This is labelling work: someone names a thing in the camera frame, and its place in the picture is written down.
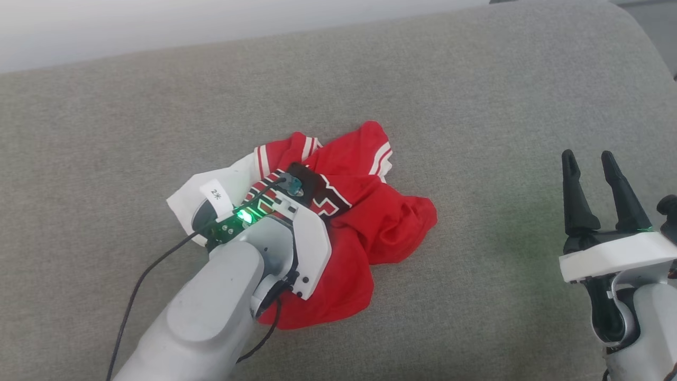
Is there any red white sports garment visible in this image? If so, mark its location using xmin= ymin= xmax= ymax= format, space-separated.
xmin=167 ymin=121 xmax=438 ymax=330

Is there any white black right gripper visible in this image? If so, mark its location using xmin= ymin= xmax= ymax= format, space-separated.
xmin=559 ymin=149 xmax=677 ymax=347

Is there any thin black cable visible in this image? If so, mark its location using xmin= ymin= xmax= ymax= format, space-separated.
xmin=236 ymin=296 xmax=282 ymax=364
xmin=106 ymin=177 xmax=289 ymax=381

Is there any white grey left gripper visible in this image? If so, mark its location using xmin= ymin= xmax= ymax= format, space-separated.
xmin=205 ymin=180 xmax=332 ymax=319

